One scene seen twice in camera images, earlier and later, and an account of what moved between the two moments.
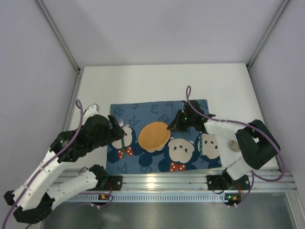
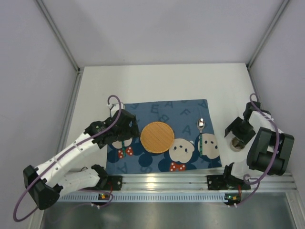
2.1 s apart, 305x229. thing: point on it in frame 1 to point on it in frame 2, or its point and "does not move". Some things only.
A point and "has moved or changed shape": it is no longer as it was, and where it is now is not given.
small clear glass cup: [234, 146] does not move
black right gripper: [181, 121] to [235, 126]
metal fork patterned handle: [121, 123] does not move
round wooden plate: [154, 135] has moved or changed shape
